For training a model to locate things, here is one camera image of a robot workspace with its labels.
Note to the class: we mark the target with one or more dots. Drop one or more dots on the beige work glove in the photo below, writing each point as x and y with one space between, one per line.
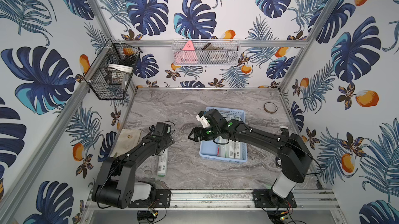
127 140

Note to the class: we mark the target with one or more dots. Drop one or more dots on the light blue plastic basket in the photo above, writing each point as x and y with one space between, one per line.
229 114

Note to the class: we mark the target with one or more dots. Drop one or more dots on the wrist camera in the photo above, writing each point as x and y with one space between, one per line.
162 129
203 120

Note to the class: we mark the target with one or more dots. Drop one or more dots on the white bowl in basket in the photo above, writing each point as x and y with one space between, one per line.
121 68

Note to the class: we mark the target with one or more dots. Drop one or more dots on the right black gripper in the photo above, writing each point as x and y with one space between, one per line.
200 130

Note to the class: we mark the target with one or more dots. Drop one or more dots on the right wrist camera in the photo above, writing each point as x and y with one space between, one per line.
203 120

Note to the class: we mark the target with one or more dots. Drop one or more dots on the brown brush in basket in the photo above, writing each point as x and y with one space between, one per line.
211 47

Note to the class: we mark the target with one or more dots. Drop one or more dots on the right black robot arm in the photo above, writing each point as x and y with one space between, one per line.
294 155

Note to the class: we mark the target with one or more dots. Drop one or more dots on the plastic wrap roll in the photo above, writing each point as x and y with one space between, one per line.
212 147
162 164
240 151
230 150

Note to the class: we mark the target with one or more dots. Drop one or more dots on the black wire wall basket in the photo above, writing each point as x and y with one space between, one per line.
110 84

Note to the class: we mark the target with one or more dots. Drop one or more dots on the aluminium front rail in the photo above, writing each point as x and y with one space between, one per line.
299 199

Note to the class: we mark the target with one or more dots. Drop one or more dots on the pink triangular item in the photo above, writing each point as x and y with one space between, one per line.
189 46

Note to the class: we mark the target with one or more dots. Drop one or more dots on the white wire wall basket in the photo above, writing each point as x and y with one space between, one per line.
227 57

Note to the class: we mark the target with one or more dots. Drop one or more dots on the black white object on table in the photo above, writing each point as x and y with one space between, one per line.
284 131

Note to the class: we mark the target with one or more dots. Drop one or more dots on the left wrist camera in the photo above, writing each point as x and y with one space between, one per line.
162 129

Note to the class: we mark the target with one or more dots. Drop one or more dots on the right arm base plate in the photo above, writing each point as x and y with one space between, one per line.
274 198

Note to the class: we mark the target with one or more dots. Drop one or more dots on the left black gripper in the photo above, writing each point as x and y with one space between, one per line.
167 141

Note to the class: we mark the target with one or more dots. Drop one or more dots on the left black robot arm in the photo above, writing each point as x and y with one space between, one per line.
116 179

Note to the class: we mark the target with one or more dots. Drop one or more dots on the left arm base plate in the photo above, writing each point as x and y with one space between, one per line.
156 199

